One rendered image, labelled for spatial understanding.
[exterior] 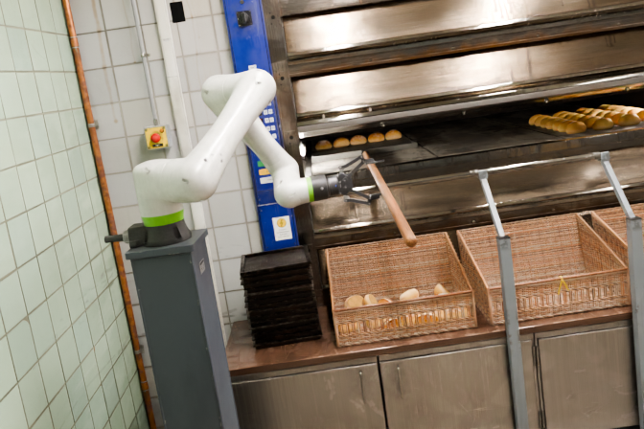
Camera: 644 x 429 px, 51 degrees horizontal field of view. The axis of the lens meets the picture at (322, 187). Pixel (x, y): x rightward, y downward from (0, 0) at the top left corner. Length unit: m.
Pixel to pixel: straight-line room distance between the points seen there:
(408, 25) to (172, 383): 1.75
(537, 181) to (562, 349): 0.79
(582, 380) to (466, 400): 0.45
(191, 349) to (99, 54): 1.47
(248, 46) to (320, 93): 0.37
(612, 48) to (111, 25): 2.17
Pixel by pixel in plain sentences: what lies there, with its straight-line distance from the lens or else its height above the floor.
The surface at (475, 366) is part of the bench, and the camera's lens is 2.72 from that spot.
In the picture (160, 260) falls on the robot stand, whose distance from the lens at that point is 2.04.
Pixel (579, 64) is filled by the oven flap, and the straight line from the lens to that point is 3.16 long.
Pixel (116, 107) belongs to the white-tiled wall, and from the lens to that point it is 3.06.
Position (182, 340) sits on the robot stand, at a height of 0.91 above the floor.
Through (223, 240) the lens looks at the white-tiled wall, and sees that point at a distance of 3.06.
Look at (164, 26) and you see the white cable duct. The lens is 2.99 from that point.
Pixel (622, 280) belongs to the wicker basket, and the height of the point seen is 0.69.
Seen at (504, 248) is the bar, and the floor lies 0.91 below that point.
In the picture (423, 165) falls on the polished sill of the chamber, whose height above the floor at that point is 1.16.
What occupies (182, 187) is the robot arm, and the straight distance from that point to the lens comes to 1.91.
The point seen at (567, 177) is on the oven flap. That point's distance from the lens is 3.20.
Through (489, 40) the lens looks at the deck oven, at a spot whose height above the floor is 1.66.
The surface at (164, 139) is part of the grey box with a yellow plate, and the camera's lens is 2.95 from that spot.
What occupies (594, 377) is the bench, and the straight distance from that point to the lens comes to 2.89.
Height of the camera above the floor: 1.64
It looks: 10 degrees down
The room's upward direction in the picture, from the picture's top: 8 degrees counter-clockwise
